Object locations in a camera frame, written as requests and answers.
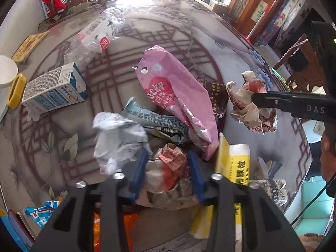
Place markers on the pink Pocky snack bag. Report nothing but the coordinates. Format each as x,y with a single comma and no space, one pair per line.
170,85

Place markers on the white desk fan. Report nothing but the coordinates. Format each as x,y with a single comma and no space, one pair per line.
8,72

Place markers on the red white wrapper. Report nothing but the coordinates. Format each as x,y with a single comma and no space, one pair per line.
167,183

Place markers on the yellow medicine box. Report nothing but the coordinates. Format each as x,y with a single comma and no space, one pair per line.
233,162

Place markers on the patterned floral tablecloth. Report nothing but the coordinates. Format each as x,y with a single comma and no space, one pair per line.
44,158

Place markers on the blue white milk carton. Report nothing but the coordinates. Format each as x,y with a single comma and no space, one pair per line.
55,89

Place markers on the dark brown snack wrapper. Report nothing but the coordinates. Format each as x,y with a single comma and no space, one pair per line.
218,97

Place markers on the blue white snack packet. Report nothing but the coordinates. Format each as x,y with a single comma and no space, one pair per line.
42,214

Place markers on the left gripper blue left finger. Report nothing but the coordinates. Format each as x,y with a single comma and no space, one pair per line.
138,177

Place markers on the crushed clear plastic bottle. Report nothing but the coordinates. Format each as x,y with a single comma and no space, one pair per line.
94,38

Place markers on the white newspaper ball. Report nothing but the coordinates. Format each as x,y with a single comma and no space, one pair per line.
118,141

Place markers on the yellow patterned book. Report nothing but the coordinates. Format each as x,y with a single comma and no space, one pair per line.
28,45

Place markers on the blue printed snack wrapper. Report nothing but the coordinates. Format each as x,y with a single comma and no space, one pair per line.
152,120

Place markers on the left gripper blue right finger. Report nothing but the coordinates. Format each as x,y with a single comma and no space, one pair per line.
198,175

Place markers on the carved wooden chair near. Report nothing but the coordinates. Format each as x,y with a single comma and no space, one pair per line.
304,65

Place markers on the yellow tape measure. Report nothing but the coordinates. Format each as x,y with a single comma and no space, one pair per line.
16,91

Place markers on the person right hand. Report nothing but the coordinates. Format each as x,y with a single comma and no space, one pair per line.
328,160

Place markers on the orange snack packet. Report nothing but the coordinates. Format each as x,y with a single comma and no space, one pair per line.
113,234

